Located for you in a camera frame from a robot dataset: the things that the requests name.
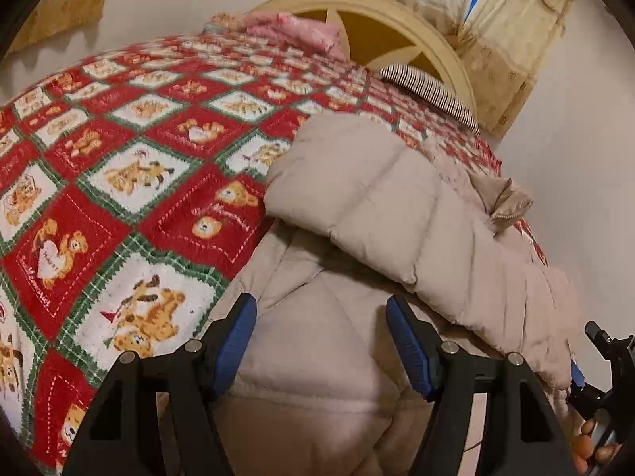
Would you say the beige puffer jacket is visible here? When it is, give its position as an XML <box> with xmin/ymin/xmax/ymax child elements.
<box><xmin>206</xmin><ymin>110</ymin><xmax>583</xmax><ymax>476</ymax></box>

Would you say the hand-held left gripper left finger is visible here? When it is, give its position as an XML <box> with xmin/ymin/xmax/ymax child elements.
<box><xmin>62</xmin><ymin>294</ymin><xmax>259</xmax><ymax>476</ymax></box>

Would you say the person's right hand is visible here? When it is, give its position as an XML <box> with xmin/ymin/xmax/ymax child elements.
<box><xmin>570</xmin><ymin>419</ymin><xmax>623</xmax><ymax>474</ymax></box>

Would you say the beige patterned wall cloth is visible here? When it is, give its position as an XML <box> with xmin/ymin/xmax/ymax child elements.
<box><xmin>7</xmin><ymin>0</ymin><xmax>115</xmax><ymax>55</ymax></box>

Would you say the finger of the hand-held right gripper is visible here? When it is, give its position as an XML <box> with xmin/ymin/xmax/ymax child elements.
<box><xmin>567</xmin><ymin>361</ymin><xmax>616</xmax><ymax>411</ymax></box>
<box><xmin>583</xmin><ymin>321</ymin><xmax>635</xmax><ymax>388</ymax></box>

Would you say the cream wooden bed headboard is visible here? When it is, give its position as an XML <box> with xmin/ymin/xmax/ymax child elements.
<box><xmin>250</xmin><ymin>0</ymin><xmax>479</xmax><ymax>132</ymax></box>

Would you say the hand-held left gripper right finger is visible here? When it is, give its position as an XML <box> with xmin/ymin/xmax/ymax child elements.
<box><xmin>386</xmin><ymin>294</ymin><xmax>576</xmax><ymax>476</ymax></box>

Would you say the pink pillow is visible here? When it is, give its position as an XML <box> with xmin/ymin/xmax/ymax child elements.
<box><xmin>206</xmin><ymin>11</ymin><xmax>350</xmax><ymax>58</ymax></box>

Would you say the black-and-white striped pillow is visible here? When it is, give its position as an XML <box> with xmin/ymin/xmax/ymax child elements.
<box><xmin>379</xmin><ymin>63</ymin><xmax>481</xmax><ymax>134</ymax></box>

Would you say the red bear-print blanket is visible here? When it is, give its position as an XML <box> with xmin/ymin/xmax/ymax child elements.
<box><xmin>0</xmin><ymin>27</ymin><xmax>551</xmax><ymax>472</ymax></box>

